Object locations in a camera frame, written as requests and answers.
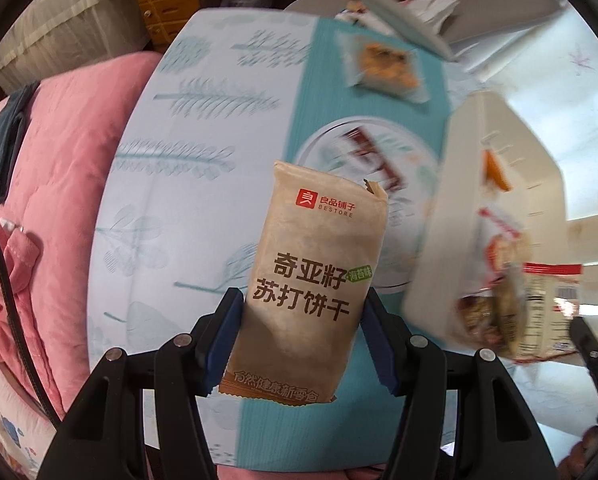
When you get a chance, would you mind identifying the clear wrapped pastry packet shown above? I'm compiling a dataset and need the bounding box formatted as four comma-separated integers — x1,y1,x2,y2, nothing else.
336,32,430,104

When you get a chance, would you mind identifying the clear nut snack packet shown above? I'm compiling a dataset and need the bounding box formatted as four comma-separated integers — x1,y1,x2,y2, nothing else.
458,296,502,349

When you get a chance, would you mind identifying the brown soda cracker packet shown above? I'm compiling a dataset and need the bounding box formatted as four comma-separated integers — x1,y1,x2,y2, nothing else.
218,162,388,406

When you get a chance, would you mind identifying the white lace covered furniture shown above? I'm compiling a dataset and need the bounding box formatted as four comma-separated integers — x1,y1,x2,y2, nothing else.
0,0,149,94

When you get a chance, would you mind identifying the red white crumpled packet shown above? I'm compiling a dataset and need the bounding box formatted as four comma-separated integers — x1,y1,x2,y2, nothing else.
476,205,532,283

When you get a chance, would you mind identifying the white plastic storage bin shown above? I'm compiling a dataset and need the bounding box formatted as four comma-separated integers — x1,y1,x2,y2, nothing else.
402,91,572,351

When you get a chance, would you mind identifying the orange white oat bar packet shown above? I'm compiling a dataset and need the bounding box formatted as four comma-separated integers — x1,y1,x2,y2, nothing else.
482,150,512,192

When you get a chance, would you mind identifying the small red foil candy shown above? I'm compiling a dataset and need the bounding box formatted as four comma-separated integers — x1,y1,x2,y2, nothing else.
342,127,406,193

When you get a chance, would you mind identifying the grey office chair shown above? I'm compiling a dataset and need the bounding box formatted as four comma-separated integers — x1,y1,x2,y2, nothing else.
282,0,565,64

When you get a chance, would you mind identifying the white plastic bag on chair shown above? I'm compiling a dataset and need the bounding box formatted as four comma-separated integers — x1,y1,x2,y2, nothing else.
336,0,459,36

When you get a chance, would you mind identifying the pink quilt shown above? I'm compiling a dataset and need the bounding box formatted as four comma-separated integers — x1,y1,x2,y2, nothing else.
0,50,166,461

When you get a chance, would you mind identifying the yellow cracker clear bag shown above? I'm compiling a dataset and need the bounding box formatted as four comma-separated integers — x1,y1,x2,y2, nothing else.
493,264,528,358

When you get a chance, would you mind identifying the pink crumpled garment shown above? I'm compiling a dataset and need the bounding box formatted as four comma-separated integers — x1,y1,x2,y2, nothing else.
0,224,44,382

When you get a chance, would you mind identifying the floral curtain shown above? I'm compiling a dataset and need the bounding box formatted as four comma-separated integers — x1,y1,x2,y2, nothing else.
453,0,598,451

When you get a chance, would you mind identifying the dark blue folded garment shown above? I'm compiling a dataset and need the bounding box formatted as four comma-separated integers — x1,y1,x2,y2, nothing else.
0,81,40,204

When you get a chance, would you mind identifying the black cable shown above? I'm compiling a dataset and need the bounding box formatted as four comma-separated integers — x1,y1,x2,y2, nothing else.
0,211,62,428

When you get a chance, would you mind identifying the red striped dates packet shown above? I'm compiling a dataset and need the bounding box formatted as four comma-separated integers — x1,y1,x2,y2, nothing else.
514,262,583,363

